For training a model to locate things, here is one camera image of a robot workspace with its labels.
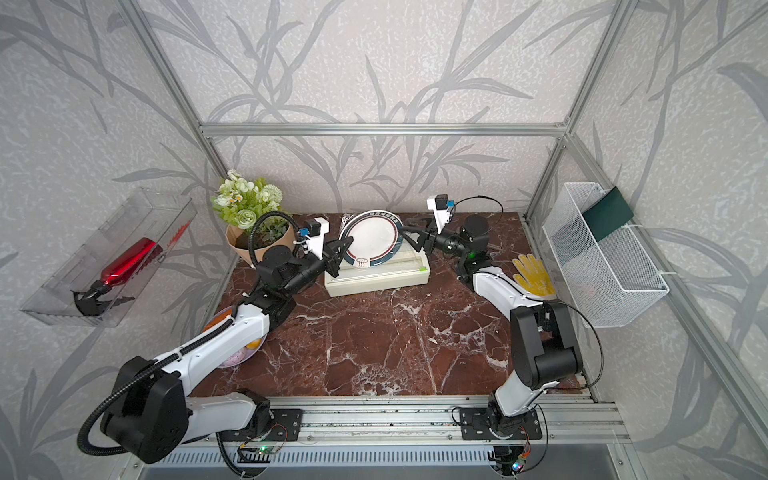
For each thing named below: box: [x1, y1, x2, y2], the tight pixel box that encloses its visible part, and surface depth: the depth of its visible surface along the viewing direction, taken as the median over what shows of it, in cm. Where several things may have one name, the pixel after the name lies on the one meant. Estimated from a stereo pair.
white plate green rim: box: [339, 210, 404, 269], surface depth 78 cm
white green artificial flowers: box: [211, 169, 289, 248], surface depth 86 cm
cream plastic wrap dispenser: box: [324, 243, 431, 297], surface depth 98 cm
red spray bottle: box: [73, 237, 163, 317], surface depth 63 cm
